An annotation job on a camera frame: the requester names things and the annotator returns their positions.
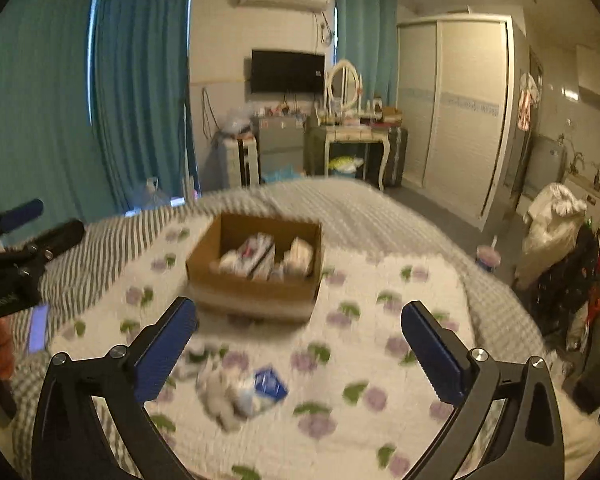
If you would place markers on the person's left hand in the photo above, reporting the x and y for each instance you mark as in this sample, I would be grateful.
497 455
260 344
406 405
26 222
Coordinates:
1 352

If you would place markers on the grey small fridge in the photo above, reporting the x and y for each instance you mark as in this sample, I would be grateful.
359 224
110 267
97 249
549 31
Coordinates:
280 142

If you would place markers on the black wall television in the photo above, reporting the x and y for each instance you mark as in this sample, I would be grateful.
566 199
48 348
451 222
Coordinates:
287 71

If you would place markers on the white tissue packet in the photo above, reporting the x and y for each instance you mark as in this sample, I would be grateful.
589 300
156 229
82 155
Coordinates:
299 257

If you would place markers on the white dressing table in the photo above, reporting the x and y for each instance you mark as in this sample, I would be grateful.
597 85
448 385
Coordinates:
347 135

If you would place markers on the white oval vanity mirror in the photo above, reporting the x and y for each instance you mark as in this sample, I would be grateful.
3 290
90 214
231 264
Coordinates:
345 85

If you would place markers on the floral quilted blanket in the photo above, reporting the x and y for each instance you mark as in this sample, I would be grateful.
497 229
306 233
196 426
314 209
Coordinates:
360 360

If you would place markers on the yellow green bag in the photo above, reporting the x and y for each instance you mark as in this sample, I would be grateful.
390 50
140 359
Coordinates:
345 162

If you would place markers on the dark clothes pile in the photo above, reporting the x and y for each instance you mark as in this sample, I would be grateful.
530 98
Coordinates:
570 285

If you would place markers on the white sliding wardrobe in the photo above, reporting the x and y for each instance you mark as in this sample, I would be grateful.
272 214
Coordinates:
460 110

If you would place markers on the white soft toy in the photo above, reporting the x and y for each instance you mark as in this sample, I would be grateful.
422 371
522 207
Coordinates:
220 392

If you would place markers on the brown cardboard box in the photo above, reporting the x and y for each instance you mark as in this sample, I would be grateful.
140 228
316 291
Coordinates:
240 285

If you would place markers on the white drawer unit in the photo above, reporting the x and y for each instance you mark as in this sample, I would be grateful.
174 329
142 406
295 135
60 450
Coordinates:
237 160

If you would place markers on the blue tissue packet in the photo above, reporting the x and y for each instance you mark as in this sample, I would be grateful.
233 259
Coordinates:
270 384

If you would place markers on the red white hanging cloth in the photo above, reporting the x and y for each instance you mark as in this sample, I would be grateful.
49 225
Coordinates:
527 102

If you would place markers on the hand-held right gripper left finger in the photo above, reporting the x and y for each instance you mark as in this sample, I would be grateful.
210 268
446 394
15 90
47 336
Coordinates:
166 350

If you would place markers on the white printed soft packet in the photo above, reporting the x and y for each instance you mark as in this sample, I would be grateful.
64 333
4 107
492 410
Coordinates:
252 255

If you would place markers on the white garment on chair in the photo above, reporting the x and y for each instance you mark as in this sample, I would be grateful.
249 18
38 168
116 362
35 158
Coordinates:
550 225

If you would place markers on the pink lidded cup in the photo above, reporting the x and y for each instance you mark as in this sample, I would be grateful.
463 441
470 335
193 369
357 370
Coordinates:
488 258

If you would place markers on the wide teal curtain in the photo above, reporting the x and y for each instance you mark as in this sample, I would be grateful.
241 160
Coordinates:
80 100

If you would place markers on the clear plastic bag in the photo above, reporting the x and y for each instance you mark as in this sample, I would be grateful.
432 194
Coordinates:
237 120

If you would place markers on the narrow teal curtain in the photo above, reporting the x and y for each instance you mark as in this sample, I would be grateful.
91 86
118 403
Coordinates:
365 40

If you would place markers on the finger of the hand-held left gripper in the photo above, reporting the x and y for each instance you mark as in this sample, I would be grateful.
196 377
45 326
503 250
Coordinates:
22 210
60 235

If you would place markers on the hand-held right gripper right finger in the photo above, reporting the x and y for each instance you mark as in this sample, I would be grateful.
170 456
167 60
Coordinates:
432 350

